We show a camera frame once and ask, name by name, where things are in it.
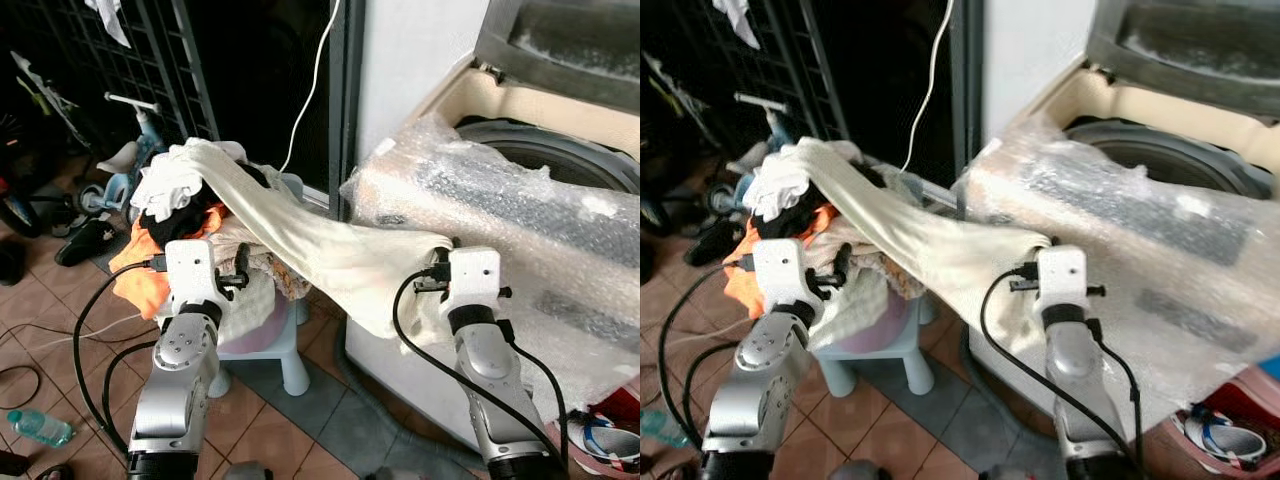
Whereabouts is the cream long cloth garment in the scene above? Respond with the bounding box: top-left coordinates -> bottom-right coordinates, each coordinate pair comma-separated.
183,137 -> 457,342
795,137 -> 1053,343

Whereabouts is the white top-load washing machine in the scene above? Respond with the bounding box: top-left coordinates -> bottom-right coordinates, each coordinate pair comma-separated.
343,0 -> 641,456
962,0 -> 1280,446

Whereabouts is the grey washing machine lid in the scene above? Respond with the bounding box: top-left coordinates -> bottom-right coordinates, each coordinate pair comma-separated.
1085,0 -> 1280,113
473,0 -> 641,113

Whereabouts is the beige patterned towel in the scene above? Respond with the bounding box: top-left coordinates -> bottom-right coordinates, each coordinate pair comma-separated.
805,215 -> 926,349
205,213 -> 313,347

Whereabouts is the pink laundry basket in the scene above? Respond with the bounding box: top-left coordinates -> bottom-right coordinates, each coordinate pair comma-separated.
815,290 -> 914,354
215,290 -> 294,354

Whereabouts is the black cloth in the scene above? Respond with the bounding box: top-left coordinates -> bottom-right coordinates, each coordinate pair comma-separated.
146,165 -> 271,249
752,165 -> 886,243

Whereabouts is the orange cloth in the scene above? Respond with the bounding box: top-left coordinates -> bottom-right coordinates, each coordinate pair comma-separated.
109,203 -> 228,322
720,203 -> 839,321

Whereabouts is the clear bubble wrap sheet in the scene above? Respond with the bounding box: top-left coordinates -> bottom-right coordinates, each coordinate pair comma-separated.
339,112 -> 641,426
953,112 -> 1280,426

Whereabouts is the white crumpled cloth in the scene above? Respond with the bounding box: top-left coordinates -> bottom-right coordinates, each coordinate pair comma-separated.
745,143 -> 861,223
130,143 -> 247,223

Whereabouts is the black shoe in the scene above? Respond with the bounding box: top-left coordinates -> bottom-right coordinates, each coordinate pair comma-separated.
688,218 -> 749,268
54,218 -> 118,268

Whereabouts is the light blue child tricycle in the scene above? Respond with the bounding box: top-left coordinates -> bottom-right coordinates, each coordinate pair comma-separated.
700,90 -> 801,218
74,92 -> 169,218

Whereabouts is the clear plastic water bottle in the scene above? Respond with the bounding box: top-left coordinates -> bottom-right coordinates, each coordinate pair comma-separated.
7,407 -> 77,449
640,407 -> 693,449

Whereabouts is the red plastic basin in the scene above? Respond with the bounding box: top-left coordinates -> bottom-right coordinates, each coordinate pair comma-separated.
545,385 -> 641,477
1168,365 -> 1280,477

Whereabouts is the black metal grid gate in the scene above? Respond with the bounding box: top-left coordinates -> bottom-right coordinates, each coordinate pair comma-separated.
640,0 -> 851,143
0,0 -> 223,143

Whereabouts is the white and blue container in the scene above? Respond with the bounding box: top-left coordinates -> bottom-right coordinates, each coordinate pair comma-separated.
566,412 -> 641,473
1183,408 -> 1269,471

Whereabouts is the white hanging cloth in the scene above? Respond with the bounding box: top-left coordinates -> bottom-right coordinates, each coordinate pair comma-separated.
84,0 -> 132,50
712,0 -> 761,50

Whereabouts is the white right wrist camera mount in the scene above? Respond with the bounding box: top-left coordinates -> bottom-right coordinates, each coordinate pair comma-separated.
1034,245 -> 1092,312
445,247 -> 504,314

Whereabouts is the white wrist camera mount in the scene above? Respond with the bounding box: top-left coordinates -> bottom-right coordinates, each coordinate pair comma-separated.
445,247 -> 504,314
1034,245 -> 1092,312
751,238 -> 810,319
162,239 -> 222,321

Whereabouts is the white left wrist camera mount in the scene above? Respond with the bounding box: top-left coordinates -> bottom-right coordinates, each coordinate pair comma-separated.
751,238 -> 810,319
162,239 -> 222,321

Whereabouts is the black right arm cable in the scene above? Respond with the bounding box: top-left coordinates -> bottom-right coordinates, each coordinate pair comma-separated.
391,266 -> 572,473
979,264 -> 1148,473

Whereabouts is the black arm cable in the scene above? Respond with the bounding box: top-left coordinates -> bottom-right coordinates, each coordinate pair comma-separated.
391,266 -> 572,473
979,264 -> 1148,473
72,254 -> 169,459
656,254 -> 757,451

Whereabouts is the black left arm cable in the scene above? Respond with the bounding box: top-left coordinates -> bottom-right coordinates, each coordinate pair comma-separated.
72,254 -> 169,459
656,254 -> 757,451

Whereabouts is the dark grey door frame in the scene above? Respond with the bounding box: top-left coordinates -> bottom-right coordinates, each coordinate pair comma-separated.
950,0 -> 987,181
328,0 -> 368,223

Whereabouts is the thin white hanging cable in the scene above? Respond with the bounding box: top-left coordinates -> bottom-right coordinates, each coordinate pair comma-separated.
900,0 -> 956,174
279,0 -> 343,174

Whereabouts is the black floor cable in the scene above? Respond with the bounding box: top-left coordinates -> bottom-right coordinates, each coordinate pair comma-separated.
0,322 -> 151,412

